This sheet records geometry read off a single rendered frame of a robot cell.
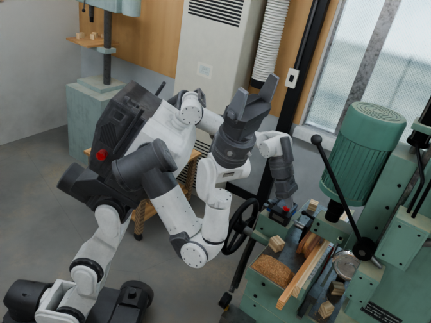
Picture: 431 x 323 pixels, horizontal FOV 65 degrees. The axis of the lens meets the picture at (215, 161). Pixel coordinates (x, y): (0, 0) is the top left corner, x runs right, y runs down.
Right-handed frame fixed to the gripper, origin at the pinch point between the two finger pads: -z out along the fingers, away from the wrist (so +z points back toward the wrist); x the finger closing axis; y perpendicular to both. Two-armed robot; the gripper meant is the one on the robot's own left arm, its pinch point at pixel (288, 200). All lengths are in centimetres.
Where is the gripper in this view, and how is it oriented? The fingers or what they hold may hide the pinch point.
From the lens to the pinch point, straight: 138.5
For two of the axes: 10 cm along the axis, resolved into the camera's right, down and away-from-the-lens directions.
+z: -2.5, -9.4, -2.1
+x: -5.8, 3.2, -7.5
